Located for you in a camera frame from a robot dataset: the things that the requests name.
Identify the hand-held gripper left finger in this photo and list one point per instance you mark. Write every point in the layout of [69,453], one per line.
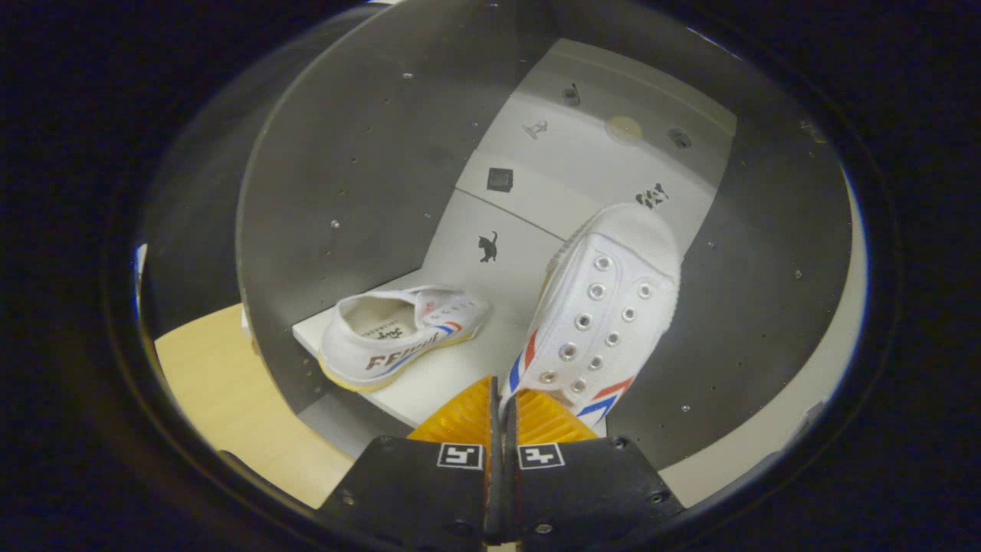
[414,491]

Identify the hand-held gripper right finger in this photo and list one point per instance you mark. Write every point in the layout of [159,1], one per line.
[598,491]

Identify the white canvas shoe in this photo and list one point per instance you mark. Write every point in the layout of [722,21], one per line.
[613,307]
[368,360]

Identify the dark grey shoe cabinet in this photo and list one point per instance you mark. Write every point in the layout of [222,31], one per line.
[345,153]

